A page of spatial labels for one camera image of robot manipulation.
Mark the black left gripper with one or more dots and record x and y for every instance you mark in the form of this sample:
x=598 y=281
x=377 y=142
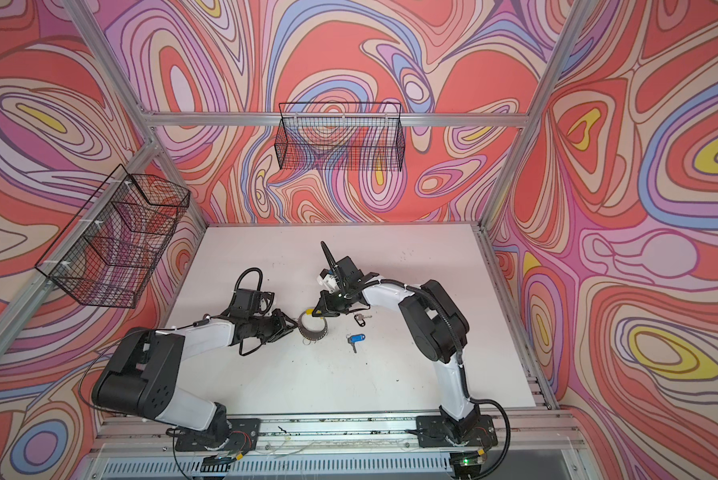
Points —
x=282 y=327

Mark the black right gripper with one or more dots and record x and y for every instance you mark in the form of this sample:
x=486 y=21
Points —
x=329 y=307

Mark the large keyring with yellow sleeve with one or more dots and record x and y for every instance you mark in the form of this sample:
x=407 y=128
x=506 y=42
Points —
x=312 y=328

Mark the key with blue tag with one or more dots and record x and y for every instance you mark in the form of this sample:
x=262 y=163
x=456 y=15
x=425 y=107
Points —
x=354 y=339

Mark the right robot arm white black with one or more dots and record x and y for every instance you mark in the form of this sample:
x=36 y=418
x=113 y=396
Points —
x=439 y=330

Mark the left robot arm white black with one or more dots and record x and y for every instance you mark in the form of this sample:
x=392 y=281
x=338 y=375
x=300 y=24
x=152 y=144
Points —
x=141 y=377

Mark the key with black tag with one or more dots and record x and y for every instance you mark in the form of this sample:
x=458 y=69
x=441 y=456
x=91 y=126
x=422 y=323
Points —
x=361 y=319

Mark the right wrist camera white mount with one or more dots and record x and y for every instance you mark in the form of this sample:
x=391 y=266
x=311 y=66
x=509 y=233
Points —
x=328 y=280

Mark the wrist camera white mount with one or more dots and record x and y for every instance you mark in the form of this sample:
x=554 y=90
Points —
x=246 y=303
x=328 y=280

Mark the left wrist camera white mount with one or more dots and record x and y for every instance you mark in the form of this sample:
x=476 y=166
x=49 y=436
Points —
x=246 y=303

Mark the black wire basket back wall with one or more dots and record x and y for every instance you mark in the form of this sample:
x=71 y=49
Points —
x=340 y=136

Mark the black wire basket wall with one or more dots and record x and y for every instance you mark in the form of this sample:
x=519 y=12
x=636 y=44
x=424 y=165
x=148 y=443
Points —
x=107 y=254
x=340 y=136

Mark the black wire basket left wall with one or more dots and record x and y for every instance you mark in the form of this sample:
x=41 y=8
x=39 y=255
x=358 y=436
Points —
x=107 y=254

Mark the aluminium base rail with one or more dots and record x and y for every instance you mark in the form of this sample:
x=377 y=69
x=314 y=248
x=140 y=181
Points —
x=532 y=444

